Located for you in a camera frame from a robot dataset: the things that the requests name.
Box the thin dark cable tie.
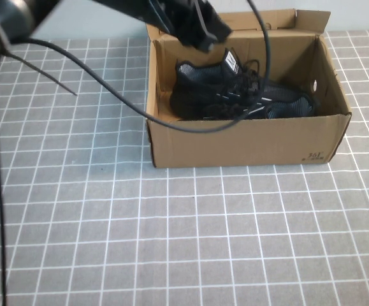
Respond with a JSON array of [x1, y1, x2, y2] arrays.
[[4, 52, 78, 97]]

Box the black left camera cable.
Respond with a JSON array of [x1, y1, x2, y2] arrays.
[[26, 0, 271, 132]]

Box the brown cardboard shoe box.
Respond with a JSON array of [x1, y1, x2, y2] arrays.
[[145, 8, 353, 169]]

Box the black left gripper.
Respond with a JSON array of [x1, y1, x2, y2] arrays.
[[145, 0, 233, 54]]

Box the grey checked tablecloth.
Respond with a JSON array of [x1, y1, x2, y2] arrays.
[[0, 28, 369, 306]]

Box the black mesh sneaker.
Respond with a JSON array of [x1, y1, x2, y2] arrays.
[[170, 47, 287, 120], [199, 79, 317, 121]]

